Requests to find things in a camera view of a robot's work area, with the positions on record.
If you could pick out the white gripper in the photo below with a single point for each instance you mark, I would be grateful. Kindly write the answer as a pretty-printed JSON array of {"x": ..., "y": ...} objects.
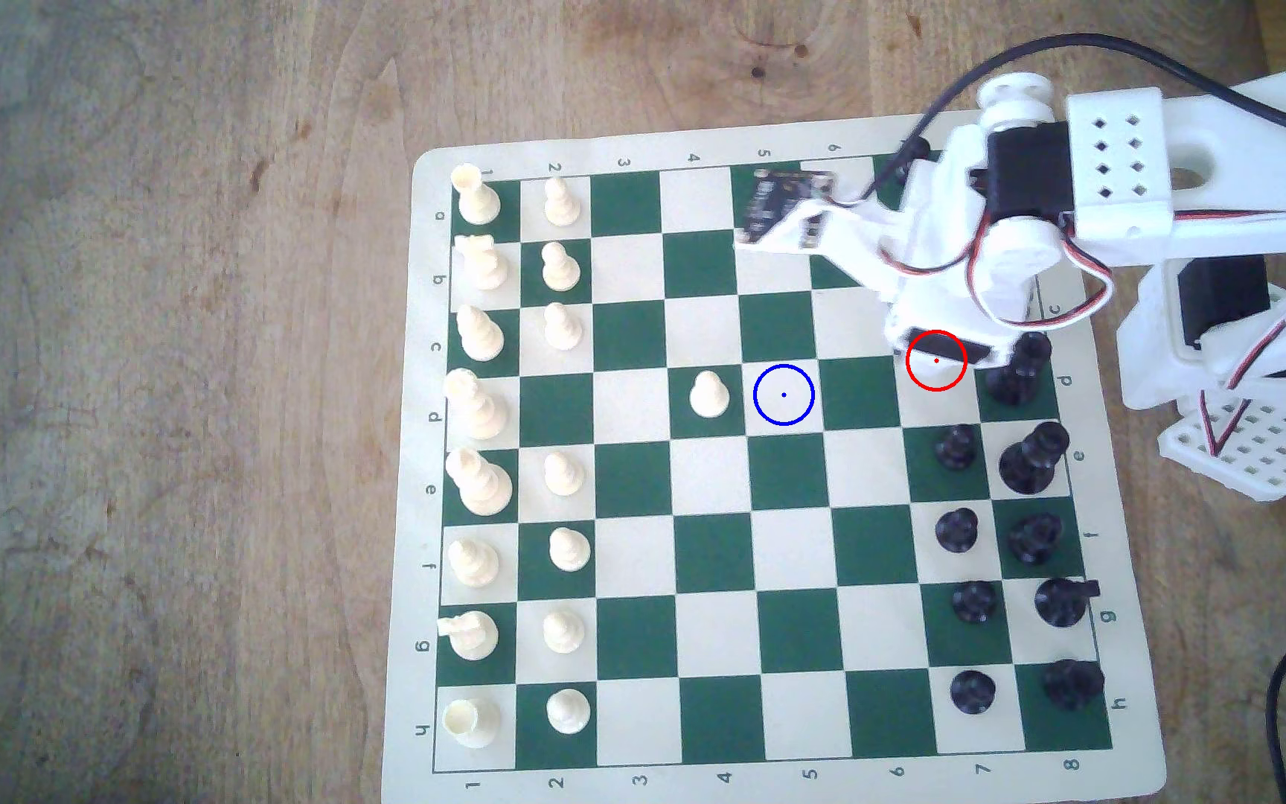
[{"x": 947, "y": 350}]

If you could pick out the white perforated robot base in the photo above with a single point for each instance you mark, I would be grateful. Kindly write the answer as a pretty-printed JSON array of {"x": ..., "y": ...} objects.
[{"x": 1257, "y": 460}]

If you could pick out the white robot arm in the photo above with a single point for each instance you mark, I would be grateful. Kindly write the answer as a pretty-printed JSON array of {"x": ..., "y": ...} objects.
[{"x": 1123, "y": 156}]

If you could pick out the black chess pawn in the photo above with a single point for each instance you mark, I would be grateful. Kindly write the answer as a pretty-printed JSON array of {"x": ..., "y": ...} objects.
[
  {"x": 957, "y": 532},
  {"x": 975, "y": 603},
  {"x": 956, "y": 449},
  {"x": 972, "y": 692},
  {"x": 910, "y": 163}
]

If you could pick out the black chess queen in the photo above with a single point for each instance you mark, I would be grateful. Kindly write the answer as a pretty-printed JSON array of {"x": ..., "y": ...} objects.
[{"x": 1014, "y": 385}]

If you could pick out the black chess king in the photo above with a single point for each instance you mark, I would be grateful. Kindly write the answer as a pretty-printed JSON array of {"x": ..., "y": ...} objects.
[{"x": 1028, "y": 464}]

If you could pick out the white chess pawn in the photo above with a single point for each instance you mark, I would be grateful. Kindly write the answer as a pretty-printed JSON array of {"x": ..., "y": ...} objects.
[
  {"x": 569, "y": 551},
  {"x": 562, "y": 209},
  {"x": 564, "y": 477},
  {"x": 709, "y": 398},
  {"x": 563, "y": 331},
  {"x": 568, "y": 711},
  {"x": 564, "y": 633},
  {"x": 560, "y": 272}
]

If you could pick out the black chess bishop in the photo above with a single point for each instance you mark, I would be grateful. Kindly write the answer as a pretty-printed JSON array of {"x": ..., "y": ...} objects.
[{"x": 1036, "y": 540}]

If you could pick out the black chess knight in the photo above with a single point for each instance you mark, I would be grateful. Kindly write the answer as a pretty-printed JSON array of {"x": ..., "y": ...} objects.
[{"x": 1062, "y": 603}]

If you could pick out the green and cream chess mat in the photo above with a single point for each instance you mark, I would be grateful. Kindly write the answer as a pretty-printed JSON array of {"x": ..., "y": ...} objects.
[{"x": 632, "y": 536}]

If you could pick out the black chess rook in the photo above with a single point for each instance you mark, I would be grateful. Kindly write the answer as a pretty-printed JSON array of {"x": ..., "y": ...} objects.
[{"x": 1073, "y": 685}]

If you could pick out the white chess knight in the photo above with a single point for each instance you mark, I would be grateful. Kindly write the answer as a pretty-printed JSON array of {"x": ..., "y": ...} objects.
[
  {"x": 473, "y": 637},
  {"x": 483, "y": 268}
]

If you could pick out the white chess bishop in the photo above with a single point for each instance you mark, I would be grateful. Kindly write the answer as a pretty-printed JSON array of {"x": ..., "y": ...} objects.
[
  {"x": 481, "y": 338},
  {"x": 473, "y": 567}
]

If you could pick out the white chess rook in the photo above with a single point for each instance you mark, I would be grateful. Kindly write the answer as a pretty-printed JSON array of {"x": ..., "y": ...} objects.
[
  {"x": 478, "y": 204},
  {"x": 473, "y": 724}
]

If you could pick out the white chess queen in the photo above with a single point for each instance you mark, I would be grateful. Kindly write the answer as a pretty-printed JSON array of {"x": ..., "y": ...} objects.
[{"x": 481, "y": 415}]

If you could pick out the white chess king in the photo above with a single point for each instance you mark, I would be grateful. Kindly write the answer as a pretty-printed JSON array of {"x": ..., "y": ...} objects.
[{"x": 483, "y": 489}]

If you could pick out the camera board on white mount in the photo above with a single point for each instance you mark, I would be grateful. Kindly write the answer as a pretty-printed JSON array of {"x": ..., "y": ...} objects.
[{"x": 783, "y": 201}]

